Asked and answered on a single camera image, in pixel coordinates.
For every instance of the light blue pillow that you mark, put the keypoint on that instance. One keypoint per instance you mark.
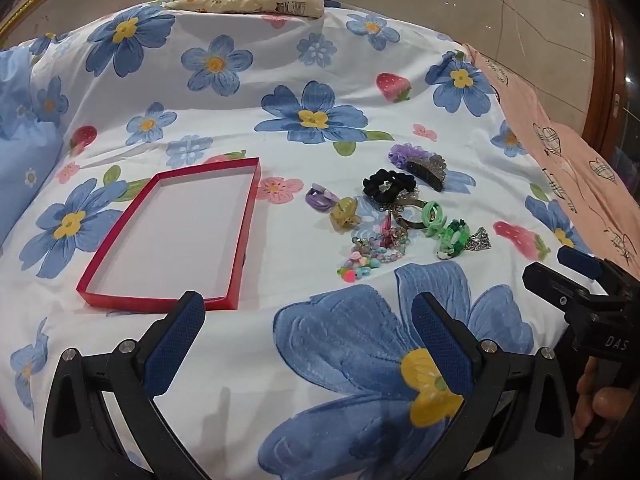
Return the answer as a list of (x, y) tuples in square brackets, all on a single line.
[(25, 160)]

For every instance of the black scrunchie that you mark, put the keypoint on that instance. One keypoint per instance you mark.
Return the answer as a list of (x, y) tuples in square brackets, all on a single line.
[(387, 185)]

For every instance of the gold framed painting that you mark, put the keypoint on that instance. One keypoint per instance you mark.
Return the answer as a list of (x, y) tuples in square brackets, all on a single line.
[(30, 0)]

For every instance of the purple scrunchie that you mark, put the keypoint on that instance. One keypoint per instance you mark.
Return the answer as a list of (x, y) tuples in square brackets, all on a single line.
[(402, 154)]

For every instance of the wooden door frame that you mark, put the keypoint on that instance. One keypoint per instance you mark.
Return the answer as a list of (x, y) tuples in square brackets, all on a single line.
[(607, 70)]

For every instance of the person's right hand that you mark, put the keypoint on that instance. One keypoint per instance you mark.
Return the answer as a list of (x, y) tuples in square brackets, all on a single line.
[(607, 410)]

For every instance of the yellow hair claw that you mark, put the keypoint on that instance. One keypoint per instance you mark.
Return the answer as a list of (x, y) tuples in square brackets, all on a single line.
[(344, 212)]

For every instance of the dark silver hair claw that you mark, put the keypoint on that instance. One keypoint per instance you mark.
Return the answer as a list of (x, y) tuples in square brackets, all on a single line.
[(427, 172)]

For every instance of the red shallow box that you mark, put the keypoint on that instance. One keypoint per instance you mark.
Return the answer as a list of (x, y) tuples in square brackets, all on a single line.
[(175, 235)]

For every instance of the red tassel charm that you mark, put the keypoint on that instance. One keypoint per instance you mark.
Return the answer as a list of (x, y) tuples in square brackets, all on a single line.
[(386, 230)]

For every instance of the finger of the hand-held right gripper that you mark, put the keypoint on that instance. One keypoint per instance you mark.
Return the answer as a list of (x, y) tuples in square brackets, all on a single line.
[(580, 261), (547, 285)]

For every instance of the bronze bangle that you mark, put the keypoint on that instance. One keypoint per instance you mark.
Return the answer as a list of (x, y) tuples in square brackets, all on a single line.
[(402, 215)]

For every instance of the pink printed blanket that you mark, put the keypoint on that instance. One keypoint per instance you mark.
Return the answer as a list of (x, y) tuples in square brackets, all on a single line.
[(560, 140)]

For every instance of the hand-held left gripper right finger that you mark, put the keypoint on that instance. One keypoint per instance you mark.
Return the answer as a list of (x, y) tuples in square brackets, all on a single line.
[(442, 345)]

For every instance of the purple hair clip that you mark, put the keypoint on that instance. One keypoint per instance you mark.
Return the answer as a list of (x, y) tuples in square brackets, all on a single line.
[(320, 199)]

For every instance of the floral bedsheet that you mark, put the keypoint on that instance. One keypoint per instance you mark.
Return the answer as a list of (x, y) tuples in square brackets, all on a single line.
[(300, 160)]

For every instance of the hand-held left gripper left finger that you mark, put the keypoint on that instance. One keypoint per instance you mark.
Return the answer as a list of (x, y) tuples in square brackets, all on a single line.
[(175, 340)]

